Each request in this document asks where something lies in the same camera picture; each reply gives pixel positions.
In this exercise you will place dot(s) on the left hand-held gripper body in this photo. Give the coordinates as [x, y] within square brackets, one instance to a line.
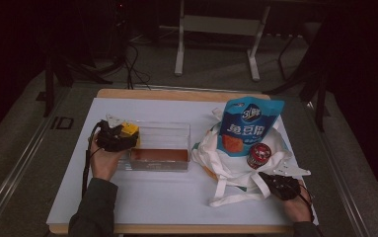
[111, 138]

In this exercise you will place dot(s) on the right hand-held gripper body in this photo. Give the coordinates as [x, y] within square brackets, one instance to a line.
[283, 186]

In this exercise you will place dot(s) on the yellow drink carton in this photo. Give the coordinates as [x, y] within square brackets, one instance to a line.
[130, 129]

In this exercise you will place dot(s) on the red can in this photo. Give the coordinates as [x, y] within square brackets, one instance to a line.
[259, 155]

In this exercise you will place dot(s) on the brown carton box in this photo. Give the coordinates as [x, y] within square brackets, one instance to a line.
[158, 155]

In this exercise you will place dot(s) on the clear plastic container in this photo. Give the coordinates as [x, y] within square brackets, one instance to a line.
[163, 136]

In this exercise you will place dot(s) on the white patterned tote bag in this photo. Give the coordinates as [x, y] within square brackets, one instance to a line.
[222, 171]

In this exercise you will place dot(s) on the blue snack pouch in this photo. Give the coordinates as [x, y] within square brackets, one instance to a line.
[252, 128]

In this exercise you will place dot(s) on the person's left hand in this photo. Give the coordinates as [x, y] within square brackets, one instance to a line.
[106, 163]

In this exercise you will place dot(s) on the person's right hand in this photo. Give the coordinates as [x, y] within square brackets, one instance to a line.
[298, 207]

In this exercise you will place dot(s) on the white table mat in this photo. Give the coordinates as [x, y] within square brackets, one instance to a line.
[163, 197]

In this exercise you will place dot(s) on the black stand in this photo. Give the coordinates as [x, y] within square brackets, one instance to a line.
[321, 98]
[49, 85]

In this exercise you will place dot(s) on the metal floor rail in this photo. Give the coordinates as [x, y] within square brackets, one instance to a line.
[15, 171]
[341, 184]

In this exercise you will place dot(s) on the white metal stand frame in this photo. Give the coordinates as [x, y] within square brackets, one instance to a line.
[219, 25]

